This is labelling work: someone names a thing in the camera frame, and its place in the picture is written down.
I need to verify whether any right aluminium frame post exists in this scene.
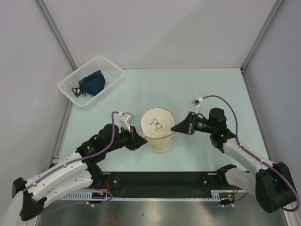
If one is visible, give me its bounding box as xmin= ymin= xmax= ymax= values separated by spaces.
xmin=240 ymin=0 xmax=285 ymax=74

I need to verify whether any left aluminium frame post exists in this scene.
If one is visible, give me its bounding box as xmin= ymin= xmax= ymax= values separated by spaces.
xmin=34 ymin=0 xmax=77 ymax=70

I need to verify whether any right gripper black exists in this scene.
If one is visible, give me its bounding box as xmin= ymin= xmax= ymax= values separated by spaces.
xmin=172 ymin=111 xmax=215 ymax=135

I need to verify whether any aluminium frame post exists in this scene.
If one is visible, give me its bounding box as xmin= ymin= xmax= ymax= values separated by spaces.
xmin=34 ymin=0 xmax=77 ymax=70
xmin=240 ymin=0 xmax=285 ymax=74

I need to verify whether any white slotted cable duct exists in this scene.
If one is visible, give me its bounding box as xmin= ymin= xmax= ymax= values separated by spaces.
xmin=58 ymin=191 xmax=234 ymax=202

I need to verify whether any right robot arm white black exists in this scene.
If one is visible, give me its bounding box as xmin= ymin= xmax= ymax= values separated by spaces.
xmin=171 ymin=108 xmax=301 ymax=213

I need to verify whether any white plastic perforated basket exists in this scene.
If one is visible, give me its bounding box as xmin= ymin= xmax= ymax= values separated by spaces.
xmin=57 ymin=56 xmax=125 ymax=109

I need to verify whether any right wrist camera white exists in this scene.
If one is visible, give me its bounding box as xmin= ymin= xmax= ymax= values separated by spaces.
xmin=191 ymin=97 xmax=203 ymax=114

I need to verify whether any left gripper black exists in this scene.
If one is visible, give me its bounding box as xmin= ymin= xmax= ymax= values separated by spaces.
xmin=104 ymin=124 xmax=147 ymax=153

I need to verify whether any dark blue bra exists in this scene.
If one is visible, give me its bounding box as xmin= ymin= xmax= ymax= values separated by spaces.
xmin=71 ymin=70 xmax=106 ymax=97

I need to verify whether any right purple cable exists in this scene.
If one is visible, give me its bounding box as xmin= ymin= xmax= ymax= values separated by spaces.
xmin=201 ymin=94 xmax=298 ymax=212

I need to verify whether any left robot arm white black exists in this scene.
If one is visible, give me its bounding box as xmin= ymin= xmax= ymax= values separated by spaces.
xmin=12 ymin=124 xmax=147 ymax=222

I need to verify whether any beige mesh laundry bag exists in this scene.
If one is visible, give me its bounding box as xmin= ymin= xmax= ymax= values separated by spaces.
xmin=141 ymin=107 xmax=176 ymax=153

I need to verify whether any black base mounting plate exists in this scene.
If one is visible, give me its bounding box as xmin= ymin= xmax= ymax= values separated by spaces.
xmin=91 ymin=171 xmax=238 ymax=198

